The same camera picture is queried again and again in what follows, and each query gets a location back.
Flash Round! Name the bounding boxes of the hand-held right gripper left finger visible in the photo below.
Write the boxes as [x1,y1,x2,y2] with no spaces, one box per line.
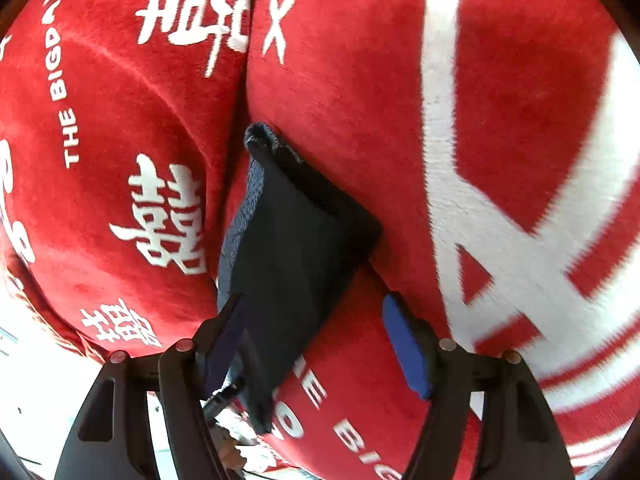
[54,296,251,480]

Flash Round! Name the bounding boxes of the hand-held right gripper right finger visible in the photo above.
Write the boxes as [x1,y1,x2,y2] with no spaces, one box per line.
[382,292,576,480]

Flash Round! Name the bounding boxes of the dark pants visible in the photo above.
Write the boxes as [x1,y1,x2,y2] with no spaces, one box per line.
[216,121,383,435]

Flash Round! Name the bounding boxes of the red printed blanket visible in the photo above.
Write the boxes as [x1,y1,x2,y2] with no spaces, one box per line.
[0,0,640,480]

